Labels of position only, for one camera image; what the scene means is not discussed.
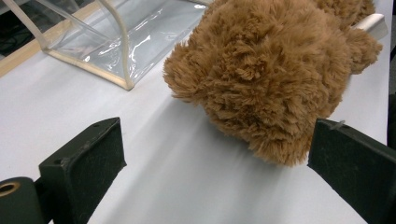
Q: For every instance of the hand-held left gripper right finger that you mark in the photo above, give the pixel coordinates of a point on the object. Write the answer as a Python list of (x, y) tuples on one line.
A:
[(358, 168)]

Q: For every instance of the clear plastic bag beige trim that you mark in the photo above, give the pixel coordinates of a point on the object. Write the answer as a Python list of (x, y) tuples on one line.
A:
[(140, 40)]

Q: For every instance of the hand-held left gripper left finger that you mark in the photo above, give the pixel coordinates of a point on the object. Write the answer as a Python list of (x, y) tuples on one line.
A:
[(84, 174)]

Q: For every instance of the brown teddy bear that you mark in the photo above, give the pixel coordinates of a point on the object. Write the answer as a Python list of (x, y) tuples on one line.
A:
[(264, 77)]

